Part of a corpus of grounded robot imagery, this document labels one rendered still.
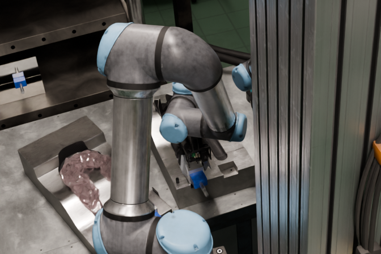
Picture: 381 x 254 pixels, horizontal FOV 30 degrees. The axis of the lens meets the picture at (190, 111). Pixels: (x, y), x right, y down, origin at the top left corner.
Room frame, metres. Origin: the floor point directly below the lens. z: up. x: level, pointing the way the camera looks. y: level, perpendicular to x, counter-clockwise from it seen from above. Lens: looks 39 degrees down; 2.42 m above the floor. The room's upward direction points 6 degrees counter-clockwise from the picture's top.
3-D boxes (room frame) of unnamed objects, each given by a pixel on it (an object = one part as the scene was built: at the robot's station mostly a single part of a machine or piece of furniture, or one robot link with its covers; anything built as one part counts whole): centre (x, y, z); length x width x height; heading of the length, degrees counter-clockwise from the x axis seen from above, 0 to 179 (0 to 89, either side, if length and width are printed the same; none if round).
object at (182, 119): (1.41, 0.02, 1.23); 0.11 x 0.11 x 0.08; 70
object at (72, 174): (1.60, 0.32, 0.90); 0.26 x 0.18 x 0.08; 33
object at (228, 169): (1.57, -0.10, 0.87); 0.05 x 0.05 x 0.04; 15
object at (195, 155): (1.51, 0.00, 1.07); 0.09 x 0.08 x 0.12; 15
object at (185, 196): (1.77, 0.01, 0.87); 0.50 x 0.26 x 0.14; 15
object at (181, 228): (1.02, 0.05, 1.20); 0.13 x 0.12 x 0.14; 70
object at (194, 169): (1.50, 0.00, 0.91); 0.13 x 0.05 x 0.05; 15
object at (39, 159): (1.60, 0.33, 0.85); 0.50 x 0.26 x 0.11; 33
